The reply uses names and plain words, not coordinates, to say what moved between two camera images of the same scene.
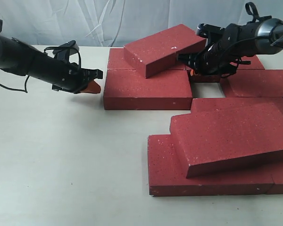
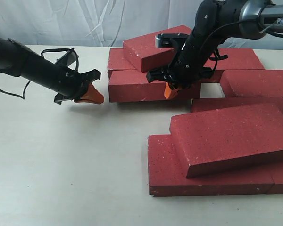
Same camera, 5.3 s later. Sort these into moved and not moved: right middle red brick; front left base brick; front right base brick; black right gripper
Moved: black right gripper
Not moved: front right base brick; front left base brick; right middle red brick
